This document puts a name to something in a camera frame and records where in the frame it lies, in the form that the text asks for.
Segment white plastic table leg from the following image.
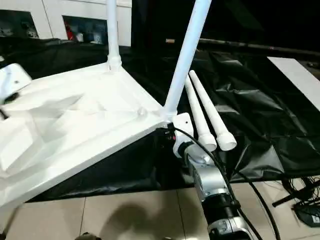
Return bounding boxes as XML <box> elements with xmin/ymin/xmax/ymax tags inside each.
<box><xmin>184</xmin><ymin>75</ymin><xmax>218</xmax><ymax>153</ymax></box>
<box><xmin>105</xmin><ymin>0</ymin><xmax>123</xmax><ymax>73</ymax></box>
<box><xmin>160</xmin><ymin>0</ymin><xmax>213</xmax><ymax>124</ymax></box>
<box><xmin>188</xmin><ymin>69</ymin><xmax>238</xmax><ymax>153</ymax></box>

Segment white plastic table top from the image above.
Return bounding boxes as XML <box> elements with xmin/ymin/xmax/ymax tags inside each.
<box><xmin>0</xmin><ymin>61</ymin><xmax>174</xmax><ymax>209</ymax></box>

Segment white glass-door cabinet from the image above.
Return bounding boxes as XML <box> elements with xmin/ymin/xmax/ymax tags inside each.
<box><xmin>0</xmin><ymin>0</ymin><xmax>133</xmax><ymax>48</ymax></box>

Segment long black rod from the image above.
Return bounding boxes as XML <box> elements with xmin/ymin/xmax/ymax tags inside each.
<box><xmin>197</xmin><ymin>38</ymin><xmax>320</xmax><ymax>58</ymax></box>

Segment black metal stand leg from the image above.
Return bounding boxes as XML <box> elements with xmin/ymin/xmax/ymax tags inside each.
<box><xmin>271</xmin><ymin>184</ymin><xmax>316</xmax><ymax>208</ymax></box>

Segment white paper sheet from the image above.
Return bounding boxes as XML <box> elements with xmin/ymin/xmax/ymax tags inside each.
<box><xmin>266</xmin><ymin>56</ymin><xmax>320</xmax><ymax>113</ymax></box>

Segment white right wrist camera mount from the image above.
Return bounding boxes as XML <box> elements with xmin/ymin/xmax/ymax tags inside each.
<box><xmin>171</xmin><ymin>112</ymin><xmax>195</xmax><ymax>159</ymax></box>

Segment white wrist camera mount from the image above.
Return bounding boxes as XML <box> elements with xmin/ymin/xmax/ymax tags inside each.
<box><xmin>0</xmin><ymin>63</ymin><xmax>33</xmax><ymax>106</ymax></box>
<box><xmin>171</xmin><ymin>112</ymin><xmax>195</xmax><ymax>159</ymax></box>

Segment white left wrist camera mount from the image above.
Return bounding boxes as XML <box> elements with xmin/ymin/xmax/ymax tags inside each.
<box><xmin>0</xmin><ymin>63</ymin><xmax>33</xmax><ymax>106</ymax></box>

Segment black right camera cable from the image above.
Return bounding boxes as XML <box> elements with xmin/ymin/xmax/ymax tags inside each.
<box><xmin>169</xmin><ymin>126</ymin><xmax>281</xmax><ymax>240</ymax></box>

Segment tangled black floor cables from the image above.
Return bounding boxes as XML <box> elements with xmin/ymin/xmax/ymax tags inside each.
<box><xmin>281</xmin><ymin>174</ymin><xmax>320</xmax><ymax>201</ymax></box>

